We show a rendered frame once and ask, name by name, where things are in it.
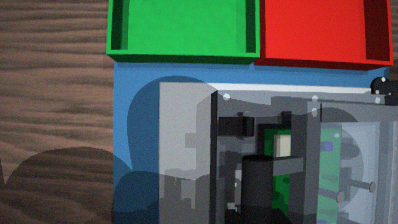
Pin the red bin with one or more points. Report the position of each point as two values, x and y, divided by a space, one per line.
353 30

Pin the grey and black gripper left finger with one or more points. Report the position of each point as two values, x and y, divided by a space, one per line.
232 217

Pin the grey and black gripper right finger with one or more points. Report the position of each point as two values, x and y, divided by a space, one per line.
278 217

